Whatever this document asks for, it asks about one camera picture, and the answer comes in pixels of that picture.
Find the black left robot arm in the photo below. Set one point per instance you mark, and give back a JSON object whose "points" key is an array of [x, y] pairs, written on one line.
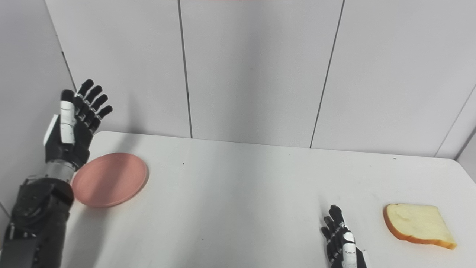
{"points": [[37, 219]]}

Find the slice of white bread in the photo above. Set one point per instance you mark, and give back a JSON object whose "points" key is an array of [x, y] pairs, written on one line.
{"points": [[418, 223]]}

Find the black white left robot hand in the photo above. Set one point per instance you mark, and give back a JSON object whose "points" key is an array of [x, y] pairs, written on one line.
{"points": [[76, 143]]}

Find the pink round plate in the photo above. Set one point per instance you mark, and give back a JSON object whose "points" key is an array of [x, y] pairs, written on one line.
{"points": [[111, 180]]}

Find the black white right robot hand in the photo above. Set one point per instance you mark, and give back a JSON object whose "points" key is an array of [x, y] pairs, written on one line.
{"points": [[336, 253]]}

